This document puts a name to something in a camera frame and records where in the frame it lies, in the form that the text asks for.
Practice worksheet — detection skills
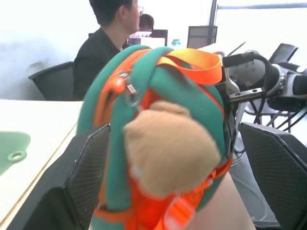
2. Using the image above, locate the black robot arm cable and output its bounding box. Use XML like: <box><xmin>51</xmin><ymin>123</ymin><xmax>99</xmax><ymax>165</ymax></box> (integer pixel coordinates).
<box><xmin>248</xmin><ymin>53</ymin><xmax>273</xmax><ymax>120</ymax></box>

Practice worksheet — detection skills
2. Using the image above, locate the person with dark hair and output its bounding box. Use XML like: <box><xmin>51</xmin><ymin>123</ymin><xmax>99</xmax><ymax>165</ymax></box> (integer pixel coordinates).
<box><xmin>138</xmin><ymin>13</ymin><xmax>154</xmax><ymax>31</ymax></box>

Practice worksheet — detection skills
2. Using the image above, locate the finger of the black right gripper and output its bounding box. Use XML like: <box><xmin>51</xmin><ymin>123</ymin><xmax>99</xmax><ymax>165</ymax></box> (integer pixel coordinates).
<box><xmin>222</xmin><ymin>53</ymin><xmax>255</xmax><ymax>69</ymax></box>
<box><xmin>215</xmin><ymin>67</ymin><xmax>241</xmax><ymax>94</ymax></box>

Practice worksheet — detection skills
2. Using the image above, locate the dark tilted laptop screen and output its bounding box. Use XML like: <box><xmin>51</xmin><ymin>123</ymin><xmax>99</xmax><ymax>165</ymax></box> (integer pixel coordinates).
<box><xmin>268</xmin><ymin>43</ymin><xmax>300</xmax><ymax>66</ymax></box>

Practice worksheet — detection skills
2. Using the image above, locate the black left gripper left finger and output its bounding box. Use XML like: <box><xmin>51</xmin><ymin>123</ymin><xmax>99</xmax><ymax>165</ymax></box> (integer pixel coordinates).
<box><xmin>8</xmin><ymin>124</ymin><xmax>111</xmax><ymax>230</ymax></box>

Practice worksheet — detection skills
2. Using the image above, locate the black computer monitor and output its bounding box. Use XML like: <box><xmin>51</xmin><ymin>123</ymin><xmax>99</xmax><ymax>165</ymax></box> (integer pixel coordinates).
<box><xmin>150</xmin><ymin>29</ymin><xmax>168</xmax><ymax>46</ymax></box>

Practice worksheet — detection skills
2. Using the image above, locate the dark vertical pole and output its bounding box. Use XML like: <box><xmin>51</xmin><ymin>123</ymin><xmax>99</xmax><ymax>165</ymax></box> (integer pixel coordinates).
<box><xmin>208</xmin><ymin>0</ymin><xmax>219</xmax><ymax>27</ymax></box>

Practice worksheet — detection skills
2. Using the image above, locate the person in black shirt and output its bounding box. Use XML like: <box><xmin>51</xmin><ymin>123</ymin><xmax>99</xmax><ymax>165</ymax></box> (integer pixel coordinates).
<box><xmin>73</xmin><ymin>0</ymin><xmax>144</xmax><ymax>101</ymax></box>

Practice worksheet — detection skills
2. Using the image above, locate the black office chair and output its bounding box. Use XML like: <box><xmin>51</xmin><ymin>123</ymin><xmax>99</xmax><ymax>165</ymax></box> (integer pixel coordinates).
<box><xmin>28</xmin><ymin>61</ymin><xmax>75</xmax><ymax>101</ymax></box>

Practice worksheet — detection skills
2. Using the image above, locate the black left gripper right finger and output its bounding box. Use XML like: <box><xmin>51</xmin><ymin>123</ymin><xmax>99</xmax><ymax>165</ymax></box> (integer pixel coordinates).
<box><xmin>239</xmin><ymin>122</ymin><xmax>307</xmax><ymax>230</ymax></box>

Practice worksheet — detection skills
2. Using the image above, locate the dark mesh-backed monitor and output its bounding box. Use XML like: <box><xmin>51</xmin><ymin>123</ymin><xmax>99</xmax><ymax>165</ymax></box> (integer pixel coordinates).
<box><xmin>187</xmin><ymin>25</ymin><xmax>218</xmax><ymax>49</ymax></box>

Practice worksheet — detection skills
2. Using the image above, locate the green silicone mat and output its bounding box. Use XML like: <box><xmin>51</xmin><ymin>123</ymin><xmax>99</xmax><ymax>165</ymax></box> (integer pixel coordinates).
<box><xmin>0</xmin><ymin>130</ymin><xmax>32</xmax><ymax>177</ymax></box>

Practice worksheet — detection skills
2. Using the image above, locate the monitor with pink screen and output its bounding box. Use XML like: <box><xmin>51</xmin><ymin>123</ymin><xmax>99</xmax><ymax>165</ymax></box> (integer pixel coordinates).
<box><xmin>128</xmin><ymin>31</ymin><xmax>154</xmax><ymax>46</ymax></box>

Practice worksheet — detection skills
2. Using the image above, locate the orange and teal backpack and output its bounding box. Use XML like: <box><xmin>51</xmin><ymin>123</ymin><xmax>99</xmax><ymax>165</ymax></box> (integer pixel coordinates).
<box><xmin>76</xmin><ymin>45</ymin><xmax>233</xmax><ymax>230</ymax></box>

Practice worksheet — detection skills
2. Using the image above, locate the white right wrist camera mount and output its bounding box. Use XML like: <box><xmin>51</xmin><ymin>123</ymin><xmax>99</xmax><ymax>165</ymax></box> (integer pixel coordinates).
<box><xmin>236</xmin><ymin>57</ymin><xmax>267</xmax><ymax>88</ymax></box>

